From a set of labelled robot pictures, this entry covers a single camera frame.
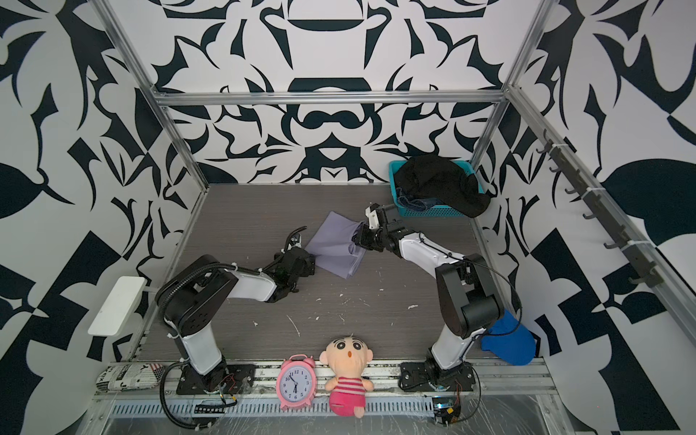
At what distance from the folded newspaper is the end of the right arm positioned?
66 cm

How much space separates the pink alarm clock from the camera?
699mm

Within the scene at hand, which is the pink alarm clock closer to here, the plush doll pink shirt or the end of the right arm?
the plush doll pink shirt

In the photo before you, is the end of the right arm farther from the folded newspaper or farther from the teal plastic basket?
the folded newspaper

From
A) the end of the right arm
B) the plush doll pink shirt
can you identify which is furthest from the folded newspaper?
the end of the right arm

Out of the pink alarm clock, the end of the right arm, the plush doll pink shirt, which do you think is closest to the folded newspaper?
the pink alarm clock

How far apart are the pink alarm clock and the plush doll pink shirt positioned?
0.17ft

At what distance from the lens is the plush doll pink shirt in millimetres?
672

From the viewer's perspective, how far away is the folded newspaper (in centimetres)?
72

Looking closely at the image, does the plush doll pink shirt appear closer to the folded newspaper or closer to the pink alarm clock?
the pink alarm clock

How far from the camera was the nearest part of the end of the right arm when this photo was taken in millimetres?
697

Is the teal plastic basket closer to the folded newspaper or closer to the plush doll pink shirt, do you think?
the plush doll pink shirt

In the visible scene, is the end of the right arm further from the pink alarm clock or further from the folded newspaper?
the folded newspaper

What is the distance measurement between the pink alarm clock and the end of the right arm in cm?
37

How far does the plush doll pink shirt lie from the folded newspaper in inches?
17.8
